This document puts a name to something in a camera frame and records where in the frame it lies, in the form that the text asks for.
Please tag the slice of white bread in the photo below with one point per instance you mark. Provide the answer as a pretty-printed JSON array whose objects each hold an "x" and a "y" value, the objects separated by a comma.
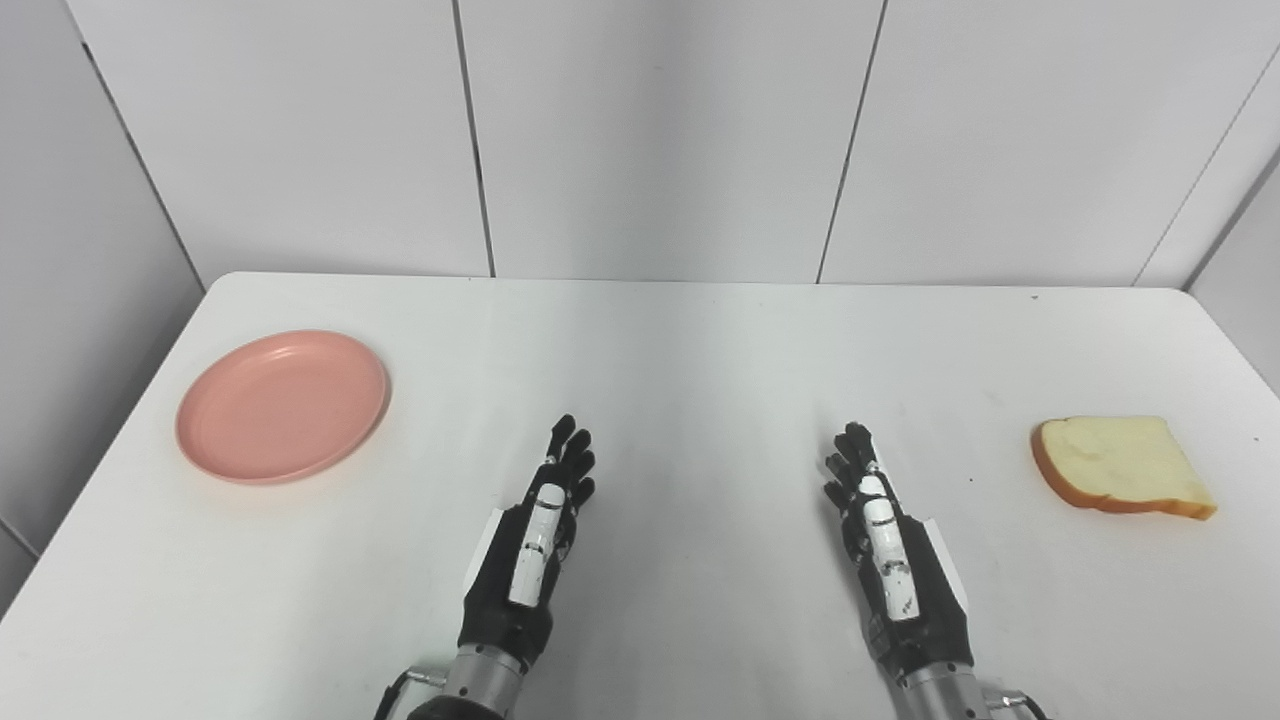
[{"x": 1118, "y": 463}]

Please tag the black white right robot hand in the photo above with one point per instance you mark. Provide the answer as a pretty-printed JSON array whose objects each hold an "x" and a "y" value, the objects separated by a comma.
[{"x": 890, "y": 560}]

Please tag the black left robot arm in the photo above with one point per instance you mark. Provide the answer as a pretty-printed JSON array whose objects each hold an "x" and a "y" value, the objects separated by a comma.
[{"x": 480, "y": 685}]

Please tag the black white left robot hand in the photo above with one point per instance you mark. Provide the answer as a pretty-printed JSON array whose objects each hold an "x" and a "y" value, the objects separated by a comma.
[{"x": 530, "y": 550}]

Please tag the pink round plate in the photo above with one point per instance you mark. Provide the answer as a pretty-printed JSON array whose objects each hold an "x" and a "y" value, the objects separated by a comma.
[{"x": 282, "y": 406}]

